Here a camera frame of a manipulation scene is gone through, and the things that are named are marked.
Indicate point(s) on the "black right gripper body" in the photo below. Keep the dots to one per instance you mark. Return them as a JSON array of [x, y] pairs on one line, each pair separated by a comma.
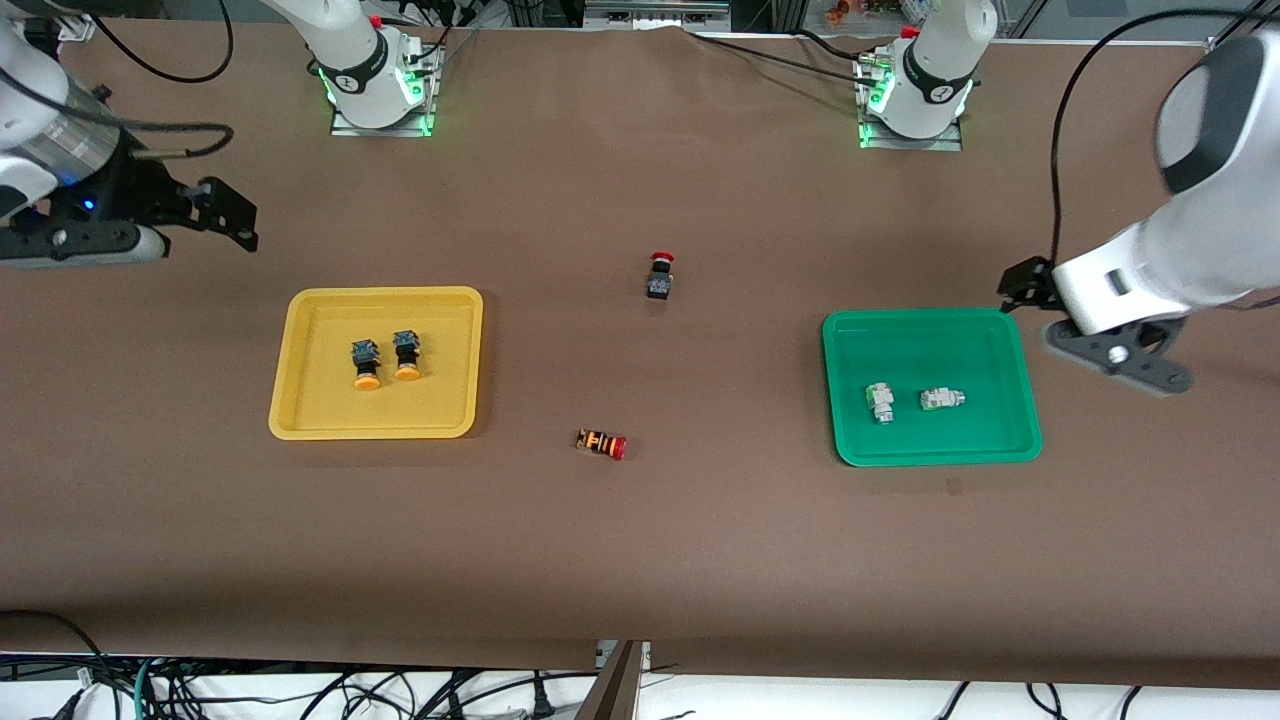
[[128, 189]]

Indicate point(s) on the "green button white body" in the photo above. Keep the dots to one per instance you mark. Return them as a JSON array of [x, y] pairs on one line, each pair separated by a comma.
[[880, 400], [940, 398]]

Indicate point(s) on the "yellow push button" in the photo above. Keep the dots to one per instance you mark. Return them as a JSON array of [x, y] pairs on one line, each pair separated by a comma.
[[365, 362], [406, 352]]

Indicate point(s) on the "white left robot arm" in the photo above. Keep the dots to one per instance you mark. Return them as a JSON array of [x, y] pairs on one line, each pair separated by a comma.
[[1220, 200]]

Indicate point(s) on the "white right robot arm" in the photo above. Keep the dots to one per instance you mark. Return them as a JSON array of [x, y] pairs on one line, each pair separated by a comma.
[[345, 55]]

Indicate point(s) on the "green plastic tray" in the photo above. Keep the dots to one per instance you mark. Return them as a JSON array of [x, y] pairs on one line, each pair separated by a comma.
[[930, 340]]

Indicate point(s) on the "yellow plastic tray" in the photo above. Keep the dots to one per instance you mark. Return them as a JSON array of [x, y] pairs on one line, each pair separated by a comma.
[[320, 400]]

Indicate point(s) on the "red mushroom button black body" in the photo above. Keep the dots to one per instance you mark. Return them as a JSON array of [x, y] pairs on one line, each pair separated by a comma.
[[660, 280]]

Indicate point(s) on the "red button orange striped body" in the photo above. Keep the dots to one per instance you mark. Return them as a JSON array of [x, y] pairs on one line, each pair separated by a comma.
[[600, 443]]

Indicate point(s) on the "brown table cover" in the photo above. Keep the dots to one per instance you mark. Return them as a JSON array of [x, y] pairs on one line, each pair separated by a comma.
[[640, 560]]

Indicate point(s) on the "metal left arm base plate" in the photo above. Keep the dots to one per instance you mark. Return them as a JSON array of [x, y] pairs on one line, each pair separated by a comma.
[[910, 144]]

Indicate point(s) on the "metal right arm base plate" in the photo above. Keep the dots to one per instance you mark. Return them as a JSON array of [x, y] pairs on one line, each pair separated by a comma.
[[432, 100]]

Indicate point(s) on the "brown table post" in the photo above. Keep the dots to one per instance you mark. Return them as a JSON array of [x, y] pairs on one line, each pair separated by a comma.
[[615, 690]]

